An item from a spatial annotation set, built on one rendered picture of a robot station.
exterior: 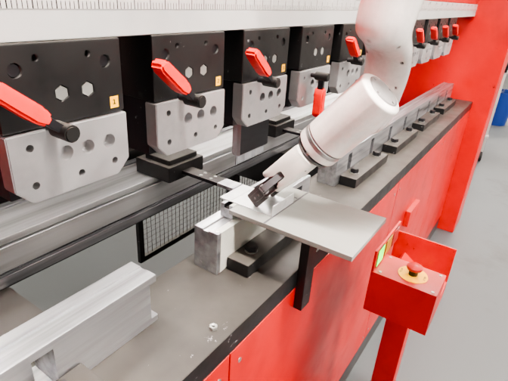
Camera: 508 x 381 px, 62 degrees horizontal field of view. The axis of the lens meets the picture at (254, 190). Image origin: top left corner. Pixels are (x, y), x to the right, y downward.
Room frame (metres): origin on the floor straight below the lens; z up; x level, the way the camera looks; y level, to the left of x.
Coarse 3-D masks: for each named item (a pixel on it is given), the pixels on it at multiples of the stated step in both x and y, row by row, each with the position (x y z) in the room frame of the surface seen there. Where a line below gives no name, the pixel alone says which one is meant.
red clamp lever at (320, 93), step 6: (318, 72) 0.93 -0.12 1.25; (318, 78) 0.92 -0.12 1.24; (324, 78) 0.91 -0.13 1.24; (318, 84) 0.92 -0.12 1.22; (318, 90) 0.92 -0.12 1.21; (324, 90) 0.92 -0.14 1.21; (318, 96) 0.92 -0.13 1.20; (324, 96) 0.92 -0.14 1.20; (318, 102) 0.92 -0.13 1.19; (312, 108) 0.93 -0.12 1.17; (318, 108) 0.92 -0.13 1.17; (312, 114) 0.93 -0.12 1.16; (318, 114) 0.92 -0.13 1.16
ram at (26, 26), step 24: (432, 0) 1.74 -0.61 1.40; (456, 0) 2.10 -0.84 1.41; (0, 24) 0.41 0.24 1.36; (24, 24) 0.43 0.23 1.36; (48, 24) 0.45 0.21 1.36; (72, 24) 0.47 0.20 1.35; (96, 24) 0.49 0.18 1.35; (120, 24) 0.52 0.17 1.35; (144, 24) 0.55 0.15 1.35; (168, 24) 0.59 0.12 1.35; (192, 24) 0.62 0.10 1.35; (216, 24) 0.67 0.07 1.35; (240, 24) 0.72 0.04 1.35; (264, 24) 0.78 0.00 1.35; (288, 24) 0.85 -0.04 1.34; (312, 24) 0.93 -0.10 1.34
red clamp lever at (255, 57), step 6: (252, 48) 0.70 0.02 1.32; (246, 54) 0.70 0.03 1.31; (252, 54) 0.69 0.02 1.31; (258, 54) 0.69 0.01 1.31; (252, 60) 0.70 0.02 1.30; (258, 60) 0.70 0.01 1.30; (264, 60) 0.71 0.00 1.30; (252, 66) 0.71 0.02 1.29; (258, 66) 0.71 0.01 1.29; (264, 66) 0.71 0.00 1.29; (258, 72) 0.72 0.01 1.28; (264, 72) 0.72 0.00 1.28; (270, 72) 0.73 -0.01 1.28; (258, 78) 0.76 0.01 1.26; (264, 78) 0.74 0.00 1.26; (270, 78) 0.74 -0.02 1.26; (276, 78) 0.74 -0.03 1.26; (264, 84) 0.75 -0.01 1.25; (270, 84) 0.74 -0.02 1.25; (276, 84) 0.74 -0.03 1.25
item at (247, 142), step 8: (240, 128) 0.79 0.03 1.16; (248, 128) 0.81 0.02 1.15; (256, 128) 0.83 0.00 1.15; (264, 128) 0.86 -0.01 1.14; (240, 136) 0.79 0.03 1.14; (248, 136) 0.81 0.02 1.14; (256, 136) 0.83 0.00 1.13; (264, 136) 0.86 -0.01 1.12; (232, 144) 0.80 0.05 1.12; (240, 144) 0.79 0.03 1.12; (248, 144) 0.81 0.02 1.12; (256, 144) 0.83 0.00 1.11; (264, 144) 0.86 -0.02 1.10; (232, 152) 0.80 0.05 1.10; (240, 152) 0.79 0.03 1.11; (248, 152) 0.83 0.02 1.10; (256, 152) 0.85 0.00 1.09; (240, 160) 0.80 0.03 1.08
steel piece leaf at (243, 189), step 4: (244, 184) 0.87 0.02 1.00; (236, 188) 0.85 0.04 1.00; (240, 188) 0.85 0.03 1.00; (244, 188) 0.85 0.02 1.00; (248, 188) 0.85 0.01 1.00; (228, 192) 0.82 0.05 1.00; (232, 192) 0.83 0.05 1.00; (236, 192) 0.83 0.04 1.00; (240, 192) 0.83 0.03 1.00; (244, 192) 0.83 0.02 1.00; (224, 196) 0.80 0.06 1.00; (228, 196) 0.81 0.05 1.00; (232, 196) 0.81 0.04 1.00; (236, 196) 0.81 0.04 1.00; (228, 200) 0.79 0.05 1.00
